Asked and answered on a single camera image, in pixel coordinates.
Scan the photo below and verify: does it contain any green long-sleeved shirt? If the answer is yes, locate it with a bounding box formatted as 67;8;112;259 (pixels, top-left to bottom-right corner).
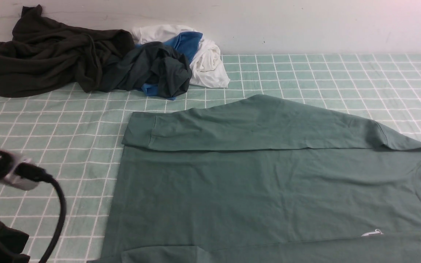
95;95;421;263

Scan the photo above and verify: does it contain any green checkered tablecloth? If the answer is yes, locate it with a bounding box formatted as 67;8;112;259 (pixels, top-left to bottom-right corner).
0;54;421;263

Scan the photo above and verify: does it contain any dark brown crumpled garment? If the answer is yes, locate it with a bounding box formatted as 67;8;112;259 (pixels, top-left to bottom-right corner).
0;5;135;98

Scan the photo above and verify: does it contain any dark green crumpled garment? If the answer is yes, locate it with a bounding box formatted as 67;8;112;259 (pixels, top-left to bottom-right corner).
97;42;192;99

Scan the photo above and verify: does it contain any white crumpled garment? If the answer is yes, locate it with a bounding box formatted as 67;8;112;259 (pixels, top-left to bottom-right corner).
131;24;230;88

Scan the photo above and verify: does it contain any blue crumpled garment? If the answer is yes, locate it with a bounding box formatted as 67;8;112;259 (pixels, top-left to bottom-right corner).
136;31;202;100

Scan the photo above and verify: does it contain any black camera cable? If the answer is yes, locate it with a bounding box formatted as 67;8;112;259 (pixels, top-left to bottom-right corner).
15;163;67;263

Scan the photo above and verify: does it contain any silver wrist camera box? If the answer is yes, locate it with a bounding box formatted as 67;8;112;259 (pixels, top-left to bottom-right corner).
0;149;50;191

